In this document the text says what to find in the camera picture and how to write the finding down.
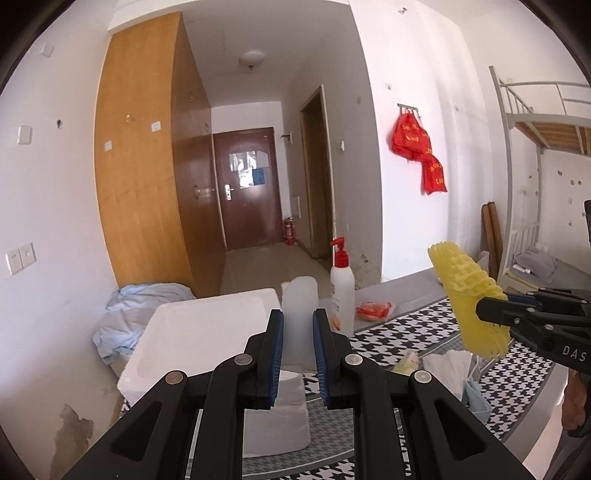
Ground white pump bottle red cap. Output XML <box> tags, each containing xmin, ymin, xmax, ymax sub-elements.
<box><xmin>329</xmin><ymin>237</ymin><xmax>356</xmax><ymax>335</ymax></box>

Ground person's right hand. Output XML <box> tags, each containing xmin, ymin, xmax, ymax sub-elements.
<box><xmin>561</xmin><ymin>369</ymin><xmax>591</xmax><ymax>431</ymax></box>

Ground dark brown entrance door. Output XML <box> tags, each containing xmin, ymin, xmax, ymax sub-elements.
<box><xmin>212</xmin><ymin>127</ymin><xmax>283</xmax><ymax>252</ymax></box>

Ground clear plastic spray bottle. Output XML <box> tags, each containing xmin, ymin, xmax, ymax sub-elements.
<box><xmin>281</xmin><ymin>276</ymin><xmax>319</xmax><ymax>372</ymax></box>

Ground white metal bunk bed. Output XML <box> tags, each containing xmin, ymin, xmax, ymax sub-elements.
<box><xmin>488</xmin><ymin>65</ymin><xmax>591</xmax><ymax>296</ymax></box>

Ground white foam box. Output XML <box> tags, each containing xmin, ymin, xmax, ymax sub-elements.
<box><xmin>117</xmin><ymin>288</ymin><xmax>282</xmax><ymax>409</ymax></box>

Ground wooden wardrobe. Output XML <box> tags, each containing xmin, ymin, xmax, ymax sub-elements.
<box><xmin>95</xmin><ymin>11</ymin><xmax>227</xmax><ymax>298</ymax></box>

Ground wooden side door frame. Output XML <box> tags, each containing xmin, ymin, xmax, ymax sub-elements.
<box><xmin>299</xmin><ymin>85</ymin><xmax>336</xmax><ymax>260</ymax></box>

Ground grey pillow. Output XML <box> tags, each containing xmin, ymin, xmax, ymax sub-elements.
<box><xmin>514</xmin><ymin>249</ymin><xmax>560</xmax><ymax>284</ymax></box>

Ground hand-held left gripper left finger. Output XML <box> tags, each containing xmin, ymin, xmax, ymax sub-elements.
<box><xmin>62</xmin><ymin>309</ymin><xmax>284</xmax><ymax>480</ymax></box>

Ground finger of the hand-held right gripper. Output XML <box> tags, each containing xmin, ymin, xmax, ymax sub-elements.
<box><xmin>475</xmin><ymin>295</ymin><xmax>561</xmax><ymax>344</ymax></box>
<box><xmin>505</xmin><ymin>287</ymin><xmax>591</xmax><ymax>319</ymax></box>

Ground light blue cloth pile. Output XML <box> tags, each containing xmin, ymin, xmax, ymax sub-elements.
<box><xmin>92</xmin><ymin>282</ymin><xmax>195</xmax><ymax>365</ymax></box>

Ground red snack packet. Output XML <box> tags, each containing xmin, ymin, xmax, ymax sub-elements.
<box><xmin>355</xmin><ymin>301</ymin><xmax>393</xmax><ymax>322</ymax></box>

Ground pale green foam net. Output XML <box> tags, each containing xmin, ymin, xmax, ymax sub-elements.
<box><xmin>390</xmin><ymin>351</ymin><xmax>423</xmax><ymax>376</ymax></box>

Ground red hanging bag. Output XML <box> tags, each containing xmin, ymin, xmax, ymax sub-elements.
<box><xmin>390</xmin><ymin>111</ymin><xmax>433</xmax><ymax>161</ymax></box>
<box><xmin>419</xmin><ymin>154</ymin><xmax>448</xmax><ymax>195</ymax></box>

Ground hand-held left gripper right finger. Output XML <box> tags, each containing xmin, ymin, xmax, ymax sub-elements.
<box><xmin>312</xmin><ymin>309</ymin><xmax>522</xmax><ymax>480</ymax></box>

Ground white foam block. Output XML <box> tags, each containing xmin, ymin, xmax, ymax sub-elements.
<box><xmin>242</xmin><ymin>367</ymin><xmax>311</xmax><ymax>459</ymax></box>

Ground wooden planks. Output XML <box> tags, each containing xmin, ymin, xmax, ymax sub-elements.
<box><xmin>481</xmin><ymin>202</ymin><xmax>505</xmax><ymax>280</ymax></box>

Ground houndstooth tablecloth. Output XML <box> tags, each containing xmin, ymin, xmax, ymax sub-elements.
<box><xmin>240</xmin><ymin>268</ymin><xmax>570</xmax><ymax>480</ymax></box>

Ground blue face mask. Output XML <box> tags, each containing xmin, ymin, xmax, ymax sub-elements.
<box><xmin>463</xmin><ymin>357</ymin><xmax>493</xmax><ymax>426</ymax></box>

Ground white double wall socket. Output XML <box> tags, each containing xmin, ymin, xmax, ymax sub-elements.
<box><xmin>6</xmin><ymin>243</ymin><xmax>38</xmax><ymax>277</ymax></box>

